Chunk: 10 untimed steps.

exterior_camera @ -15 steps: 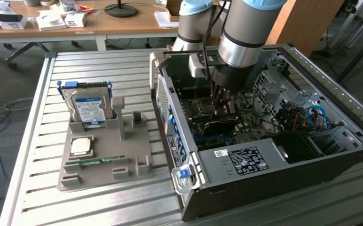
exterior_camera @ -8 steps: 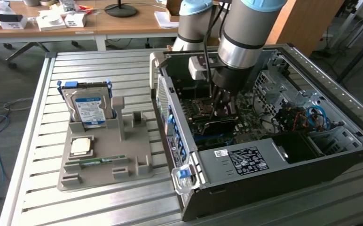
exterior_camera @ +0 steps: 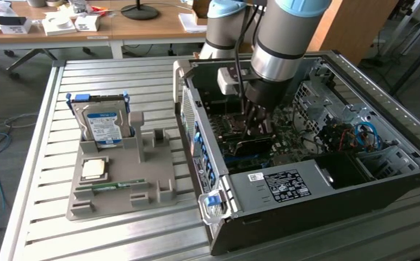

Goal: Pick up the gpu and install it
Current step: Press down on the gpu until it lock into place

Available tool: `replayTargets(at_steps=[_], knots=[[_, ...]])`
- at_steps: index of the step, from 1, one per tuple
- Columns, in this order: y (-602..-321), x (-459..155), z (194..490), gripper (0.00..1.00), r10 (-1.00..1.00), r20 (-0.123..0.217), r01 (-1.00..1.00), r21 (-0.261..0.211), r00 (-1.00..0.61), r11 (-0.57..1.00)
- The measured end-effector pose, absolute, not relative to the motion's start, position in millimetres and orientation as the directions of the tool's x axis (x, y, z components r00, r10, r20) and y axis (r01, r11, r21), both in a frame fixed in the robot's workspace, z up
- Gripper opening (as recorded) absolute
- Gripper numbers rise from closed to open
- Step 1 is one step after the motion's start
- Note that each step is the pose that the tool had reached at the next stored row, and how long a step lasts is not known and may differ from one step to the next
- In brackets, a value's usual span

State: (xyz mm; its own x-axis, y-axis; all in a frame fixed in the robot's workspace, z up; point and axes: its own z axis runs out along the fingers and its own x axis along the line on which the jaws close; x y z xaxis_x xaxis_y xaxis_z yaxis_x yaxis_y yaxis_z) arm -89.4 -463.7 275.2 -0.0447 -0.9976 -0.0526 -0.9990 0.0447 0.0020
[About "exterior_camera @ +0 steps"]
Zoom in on black graphics card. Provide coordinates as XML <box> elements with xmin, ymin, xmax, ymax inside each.
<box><xmin>227</xmin><ymin>135</ymin><xmax>274</xmax><ymax>158</ymax></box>

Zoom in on grey parts rack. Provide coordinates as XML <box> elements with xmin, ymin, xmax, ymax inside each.
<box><xmin>64</xmin><ymin>110</ymin><xmax>177</xmax><ymax>222</ymax></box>

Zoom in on green motherboard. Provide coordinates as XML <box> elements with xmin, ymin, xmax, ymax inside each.
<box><xmin>204</xmin><ymin>97</ymin><xmax>315</xmax><ymax>175</ymax></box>

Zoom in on black round lamp base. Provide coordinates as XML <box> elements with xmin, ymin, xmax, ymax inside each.
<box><xmin>120</xmin><ymin>0</ymin><xmax>160</xmax><ymax>21</ymax></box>

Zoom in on wooden cabinet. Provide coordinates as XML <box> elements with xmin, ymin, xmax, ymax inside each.
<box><xmin>306</xmin><ymin>0</ymin><xmax>401</xmax><ymax>66</ymax></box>

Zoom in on red wire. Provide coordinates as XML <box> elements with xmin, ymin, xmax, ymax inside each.
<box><xmin>336</xmin><ymin>127</ymin><xmax>346</xmax><ymax>152</ymax></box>

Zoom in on white booklet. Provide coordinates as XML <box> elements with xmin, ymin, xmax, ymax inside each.
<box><xmin>177</xmin><ymin>13</ymin><xmax>207</xmax><ymax>33</ymax></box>

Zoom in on open black PC case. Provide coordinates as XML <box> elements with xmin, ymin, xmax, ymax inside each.
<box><xmin>171</xmin><ymin>48</ymin><xmax>420</xmax><ymax>257</ymax></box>

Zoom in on long expansion slot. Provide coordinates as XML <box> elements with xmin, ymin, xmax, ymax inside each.
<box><xmin>223</xmin><ymin>154</ymin><xmax>262</xmax><ymax>164</ymax></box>

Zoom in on green RAM stick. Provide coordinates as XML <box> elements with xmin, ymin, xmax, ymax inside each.
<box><xmin>75</xmin><ymin>178</ymin><xmax>148</xmax><ymax>192</ymax></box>

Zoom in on white box with black insert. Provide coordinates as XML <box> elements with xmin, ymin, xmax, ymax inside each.
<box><xmin>0</xmin><ymin>16</ymin><xmax>32</xmax><ymax>35</ymax></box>

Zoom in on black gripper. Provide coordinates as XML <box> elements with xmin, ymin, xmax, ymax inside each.
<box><xmin>244</xmin><ymin>78</ymin><xmax>287</xmax><ymax>125</ymax></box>

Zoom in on white tape roll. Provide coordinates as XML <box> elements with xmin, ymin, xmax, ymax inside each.
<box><xmin>47</xmin><ymin>16</ymin><xmax>73</xmax><ymax>29</ymax></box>

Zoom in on hard disk in blue caddy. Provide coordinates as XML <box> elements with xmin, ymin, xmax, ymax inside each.
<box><xmin>64</xmin><ymin>91</ymin><xmax>132</xmax><ymax>149</ymax></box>

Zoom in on black wire bundle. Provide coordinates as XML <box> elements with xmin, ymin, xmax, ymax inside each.
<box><xmin>316</xmin><ymin>122</ymin><xmax>359</xmax><ymax>154</ymax></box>

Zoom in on blue case latch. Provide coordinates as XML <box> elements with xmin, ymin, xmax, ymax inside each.
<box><xmin>202</xmin><ymin>193</ymin><xmax>220</xmax><ymax>209</ymax></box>

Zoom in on metal disk bay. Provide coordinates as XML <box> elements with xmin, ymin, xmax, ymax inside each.
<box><xmin>357</xmin><ymin>145</ymin><xmax>420</xmax><ymax>181</ymax></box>

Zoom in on CPU socket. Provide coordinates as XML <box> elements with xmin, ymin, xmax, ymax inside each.
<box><xmin>222</xmin><ymin>113</ymin><xmax>247</xmax><ymax>132</ymax></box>

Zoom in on grey floor cable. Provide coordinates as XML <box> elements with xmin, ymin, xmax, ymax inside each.
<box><xmin>0</xmin><ymin>113</ymin><xmax>38</xmax><ymax>130</ymax></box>

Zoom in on metal drive cage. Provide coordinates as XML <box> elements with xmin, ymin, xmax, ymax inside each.
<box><xmin>291</xmin><ymin>80</ymin><xmax>345</xmax><ymax>130</ymax></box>

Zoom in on blue disk wire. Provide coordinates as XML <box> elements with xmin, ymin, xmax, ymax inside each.
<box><xmin>353</xmin><ymin>121</ymin><xmax>383</xmax><ymax>153</ymax></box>

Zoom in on wooden office desk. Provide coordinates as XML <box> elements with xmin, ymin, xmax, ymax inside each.
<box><xmin>111</xmin><ymin>0</ymin><xmax>211</xmax><ymax>59</ymax></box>
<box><xmin>0</xmin><ymin>0</ymin><xmax>123</xmax><ymax>79</ymax></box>

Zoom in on CPU chip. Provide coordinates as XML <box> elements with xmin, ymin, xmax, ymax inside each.
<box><xmin>80</xmin><ymin>157</ymin><xmax>111</xmax><ymax>182</ymax></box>

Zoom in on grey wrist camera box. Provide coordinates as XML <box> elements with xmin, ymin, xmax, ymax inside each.
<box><xmin>216</xmin><ymin>67</ymin><xmax>252</xmax><ymax>95</ymax></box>

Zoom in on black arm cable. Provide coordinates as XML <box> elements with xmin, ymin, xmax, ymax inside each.
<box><xmin>232</xmin><ymin>0</ymin><xmax>268</xmax><ymax>97</ymax></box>

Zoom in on small white labelled box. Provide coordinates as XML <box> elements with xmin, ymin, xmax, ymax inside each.
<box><xmin>73</xmin><ymin>15</ymin><xmax>100</xmax><ymax>32</ymax></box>

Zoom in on white flat box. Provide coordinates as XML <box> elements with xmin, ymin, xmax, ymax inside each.
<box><xmin>41</xmin><ymin>20</ymin><xmax>77</xmax><ymax>36</ymax></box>

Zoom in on orange red tool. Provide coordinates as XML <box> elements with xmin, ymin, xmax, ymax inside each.
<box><xmin>89</xmin><ymin>5</ymin><xmax>112</xmax><ymax>17</ymax></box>

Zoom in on grey power supply unit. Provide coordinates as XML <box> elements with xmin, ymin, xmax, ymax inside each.
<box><xmin>227</xmin><ymin>160</ymin><xmax>332</xmax><ymax>215</ymax></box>

